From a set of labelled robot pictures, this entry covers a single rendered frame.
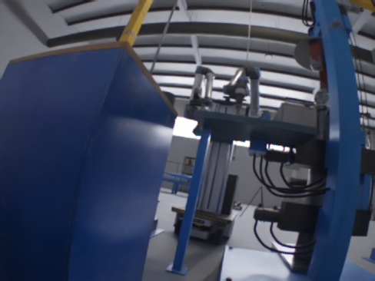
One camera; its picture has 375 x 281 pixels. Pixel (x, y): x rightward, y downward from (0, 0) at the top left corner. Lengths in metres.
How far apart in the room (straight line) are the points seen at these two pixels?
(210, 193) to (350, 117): 1.84
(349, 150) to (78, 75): 1.44
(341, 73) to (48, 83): 1.68
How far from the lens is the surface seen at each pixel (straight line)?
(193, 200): 1.37
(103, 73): 0.58
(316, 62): 2.07
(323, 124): 1.92
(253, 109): 2.44
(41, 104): 0.71
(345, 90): 1.61
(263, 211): 1.62
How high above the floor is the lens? 0.61
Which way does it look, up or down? 12 degrees up
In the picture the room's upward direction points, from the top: 12 degrees clockwise
